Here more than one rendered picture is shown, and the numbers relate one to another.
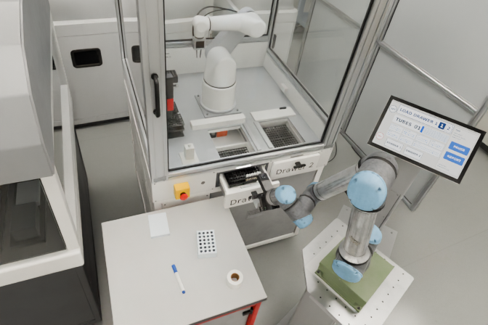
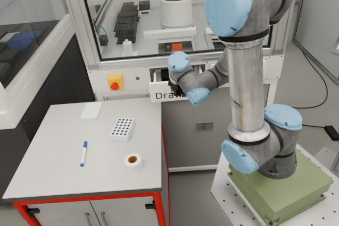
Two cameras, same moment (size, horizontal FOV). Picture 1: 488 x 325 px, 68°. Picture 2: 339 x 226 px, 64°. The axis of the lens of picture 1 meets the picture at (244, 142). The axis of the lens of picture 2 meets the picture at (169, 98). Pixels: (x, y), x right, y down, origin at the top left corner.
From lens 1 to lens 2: 0.87 m
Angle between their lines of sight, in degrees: 23
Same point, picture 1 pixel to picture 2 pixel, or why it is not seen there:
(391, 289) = (329, 213)
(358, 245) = (241, 111)
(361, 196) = (217, 11)
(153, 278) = (64, 150)
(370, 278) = (291, 187)
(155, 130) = (74, 7)
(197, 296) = (92, 171)
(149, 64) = not seen: outside the picture
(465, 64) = not seen: outside the picture
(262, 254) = not seen: hidden behind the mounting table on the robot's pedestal
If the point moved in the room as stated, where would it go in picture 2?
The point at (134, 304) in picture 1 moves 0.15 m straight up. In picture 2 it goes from (37, 166) to (23, 142)
